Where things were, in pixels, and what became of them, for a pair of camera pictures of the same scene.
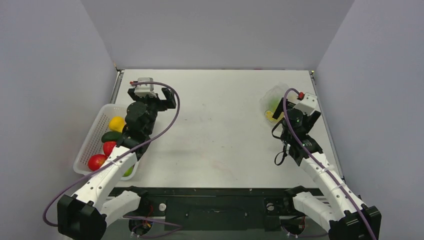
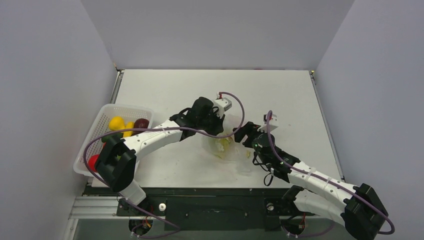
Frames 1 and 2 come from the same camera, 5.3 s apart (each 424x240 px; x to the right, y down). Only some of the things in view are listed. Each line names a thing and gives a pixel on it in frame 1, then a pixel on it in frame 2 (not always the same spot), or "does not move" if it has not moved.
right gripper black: x=291 y=104 to x=249 y=133
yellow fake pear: x=117 y=123 does not move
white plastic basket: x=93 y=144 does not move
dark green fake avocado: x=111 y=136 does not move
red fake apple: x=95 y=162 does not move
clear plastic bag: x=271 y=99 to x=225 y=154
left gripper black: x=163 y=105 to x=219 y=127
